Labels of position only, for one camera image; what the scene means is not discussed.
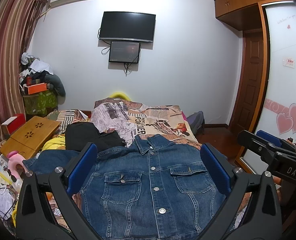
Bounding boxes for blue denim jacket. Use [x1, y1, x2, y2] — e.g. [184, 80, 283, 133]
[17, 135, 230, 239]

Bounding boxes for white clothes on pile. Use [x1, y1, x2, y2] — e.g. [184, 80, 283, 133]
[21, 52, 54, 75]

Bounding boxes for brown wooden door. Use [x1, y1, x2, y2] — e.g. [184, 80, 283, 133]
[229, 31, 264, 135]

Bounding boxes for yellow duck plush blanket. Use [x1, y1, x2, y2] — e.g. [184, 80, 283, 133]
[42, 135, 66, 151]

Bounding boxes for bamboo lap desk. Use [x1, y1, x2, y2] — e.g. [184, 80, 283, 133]
[0, 116, 60, 159]

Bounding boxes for grey backpack on floor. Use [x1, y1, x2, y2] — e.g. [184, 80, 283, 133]
[187, 111, 205, 135]

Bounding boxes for black folded garment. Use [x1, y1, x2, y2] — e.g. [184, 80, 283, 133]
[65, 122, 126, 152]

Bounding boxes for red box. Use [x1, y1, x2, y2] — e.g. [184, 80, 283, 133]
[1, 113, 26, 135]

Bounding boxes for striped patterned pillow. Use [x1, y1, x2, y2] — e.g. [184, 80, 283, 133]
[45, 109, 89, 133]

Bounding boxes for green storage box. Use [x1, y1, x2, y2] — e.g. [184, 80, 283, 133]
[23, 90, 57, 117]

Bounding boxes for orange shoe box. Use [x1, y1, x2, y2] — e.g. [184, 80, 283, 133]
[24, 83, 47, 95]

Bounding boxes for newspaper print bed quilt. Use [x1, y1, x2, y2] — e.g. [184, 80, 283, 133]
[45, 97, 254, 233]

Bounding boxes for yellow headboard object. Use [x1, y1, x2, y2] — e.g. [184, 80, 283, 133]
[109, 92, 131, 101]

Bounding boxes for striped red curtain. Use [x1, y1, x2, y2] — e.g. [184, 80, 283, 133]
[0, 0, 47, 141]

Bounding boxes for small wall monitor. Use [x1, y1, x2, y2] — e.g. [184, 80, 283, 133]
[109, 41, 140, 63]

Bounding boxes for large wall television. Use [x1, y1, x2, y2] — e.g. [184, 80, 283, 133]
[99, 11, 156, 43]

